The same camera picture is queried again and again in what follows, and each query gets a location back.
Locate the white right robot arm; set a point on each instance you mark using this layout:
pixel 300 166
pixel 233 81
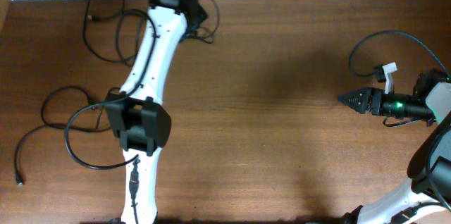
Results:
pixel 426 189

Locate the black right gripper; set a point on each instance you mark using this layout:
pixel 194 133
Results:
pixel 375 101

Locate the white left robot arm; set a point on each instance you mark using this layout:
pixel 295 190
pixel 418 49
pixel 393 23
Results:
pixel 136 114

